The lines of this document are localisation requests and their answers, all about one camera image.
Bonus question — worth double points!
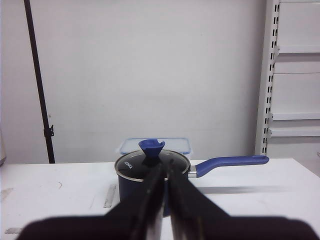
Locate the cream toaster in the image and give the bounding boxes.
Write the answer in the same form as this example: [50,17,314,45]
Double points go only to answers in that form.
[0,133,7,166]

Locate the dark blue saucepan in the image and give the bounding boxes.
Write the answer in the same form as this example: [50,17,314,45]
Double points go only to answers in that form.
[117,155,269,201]

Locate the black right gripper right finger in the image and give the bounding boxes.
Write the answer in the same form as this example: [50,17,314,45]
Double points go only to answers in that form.
[166,161,319,240]

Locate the glass pot lid blue knob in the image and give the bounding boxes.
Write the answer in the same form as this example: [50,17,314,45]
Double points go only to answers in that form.
[114,138,191,182]

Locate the black tripod pole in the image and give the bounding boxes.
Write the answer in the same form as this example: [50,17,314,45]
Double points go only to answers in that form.
[23,0,56,164]

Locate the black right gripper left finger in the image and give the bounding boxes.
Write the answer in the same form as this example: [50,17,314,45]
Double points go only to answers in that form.
[18,164,165,240]

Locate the clear plastic container blue lid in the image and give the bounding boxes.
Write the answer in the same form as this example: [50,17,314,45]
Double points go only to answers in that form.
[118,137,193,159]

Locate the white slotted shelf rack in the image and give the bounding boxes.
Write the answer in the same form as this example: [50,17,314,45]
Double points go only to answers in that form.
[255,0,320,162]

